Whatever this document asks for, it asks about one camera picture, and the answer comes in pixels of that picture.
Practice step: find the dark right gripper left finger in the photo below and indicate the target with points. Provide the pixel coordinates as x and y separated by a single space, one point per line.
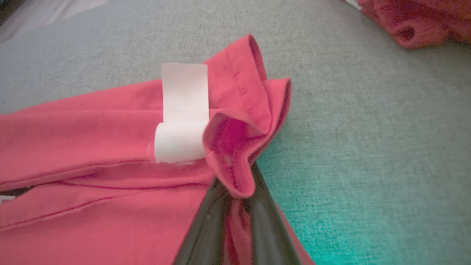
206 228

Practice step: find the red shorts with white trim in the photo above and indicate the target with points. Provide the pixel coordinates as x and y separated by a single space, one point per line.
423 22

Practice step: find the large grey sofa seat cushion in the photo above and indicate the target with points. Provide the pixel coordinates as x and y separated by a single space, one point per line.
368 147

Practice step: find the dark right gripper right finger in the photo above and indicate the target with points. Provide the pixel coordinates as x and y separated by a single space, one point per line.
265 228

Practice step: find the red shirt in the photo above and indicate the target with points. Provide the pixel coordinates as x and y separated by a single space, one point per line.
92 147

